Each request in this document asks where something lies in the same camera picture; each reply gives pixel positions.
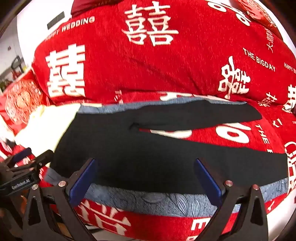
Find red round-patterned pillow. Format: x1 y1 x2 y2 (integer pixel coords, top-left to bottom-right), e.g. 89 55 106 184
0 70 50 135
233 0 284 40

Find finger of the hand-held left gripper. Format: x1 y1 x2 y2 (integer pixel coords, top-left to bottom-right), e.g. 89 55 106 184
30 149 54 172
5 148 32 168

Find dark red cushion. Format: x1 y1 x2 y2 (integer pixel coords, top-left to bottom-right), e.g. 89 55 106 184
70 0 98 18

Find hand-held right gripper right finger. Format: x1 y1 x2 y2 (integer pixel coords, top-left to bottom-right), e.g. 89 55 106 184
194 158 270 241

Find red printed blanket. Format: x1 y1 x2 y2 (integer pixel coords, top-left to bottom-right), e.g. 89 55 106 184
0 0 296 241

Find black pants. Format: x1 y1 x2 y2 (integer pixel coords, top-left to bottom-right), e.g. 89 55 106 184
50 99 288 194

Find dark rectangular vent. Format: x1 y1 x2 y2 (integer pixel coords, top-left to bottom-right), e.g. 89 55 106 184
47 11 65 30

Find white folded cloth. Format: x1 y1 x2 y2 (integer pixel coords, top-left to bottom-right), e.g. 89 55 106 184
14 103 81 152

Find black metal rack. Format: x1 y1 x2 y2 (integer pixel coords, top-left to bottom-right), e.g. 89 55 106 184
10 54 25 77

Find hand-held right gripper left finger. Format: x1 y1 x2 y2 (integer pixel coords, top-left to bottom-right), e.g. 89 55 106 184
22 158 99 241

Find blue-grey leaf-patterned cloth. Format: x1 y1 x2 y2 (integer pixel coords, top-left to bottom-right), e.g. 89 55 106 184
44 98 289 218

